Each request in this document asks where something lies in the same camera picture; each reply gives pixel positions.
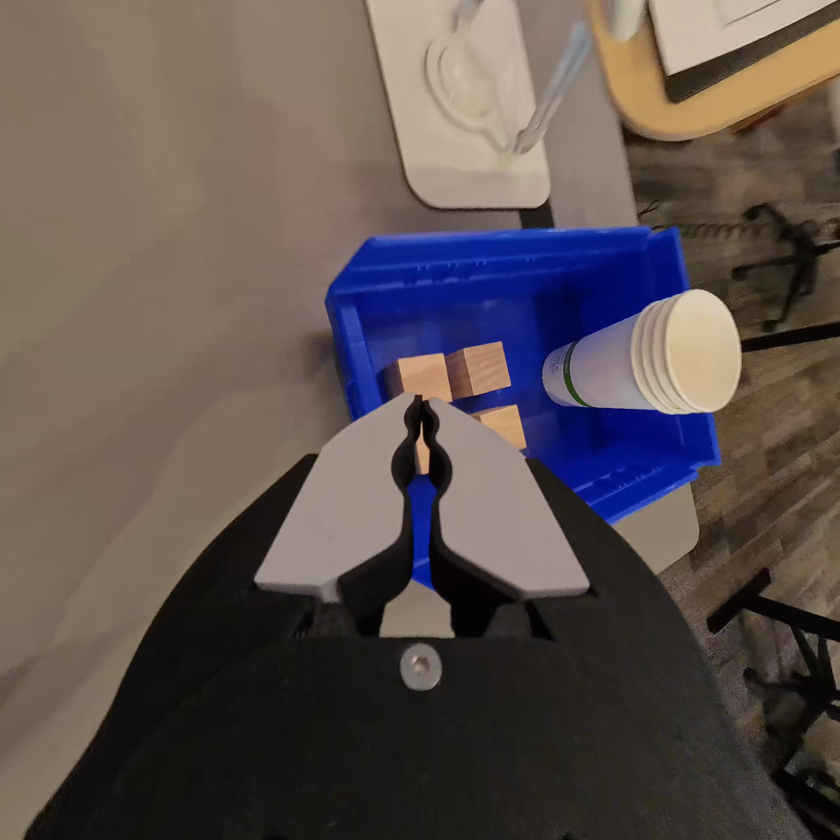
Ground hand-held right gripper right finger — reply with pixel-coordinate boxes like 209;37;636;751
423;395;592;639

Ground blue plastic bin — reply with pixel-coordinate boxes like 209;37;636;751
325;226;723;588

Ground black clipboard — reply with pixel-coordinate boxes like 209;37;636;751
663;0;840;105

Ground white stand with instruction board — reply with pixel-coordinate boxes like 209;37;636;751
587;0;840;142

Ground grey desk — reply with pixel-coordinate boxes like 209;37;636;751
0;0;700;840

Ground white paper cup stack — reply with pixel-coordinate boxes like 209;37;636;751
542;289;742;416

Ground wooden cube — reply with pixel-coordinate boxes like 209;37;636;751
413;397;434;475
384;354;454;401
446;341;511;400
469;405;527;450

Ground printed instruction sheet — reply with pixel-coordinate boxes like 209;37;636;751
646;0;840;80

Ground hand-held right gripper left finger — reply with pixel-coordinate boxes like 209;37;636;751
253;394;424;639

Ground white lamp stand base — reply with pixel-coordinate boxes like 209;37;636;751
364;0;595;211

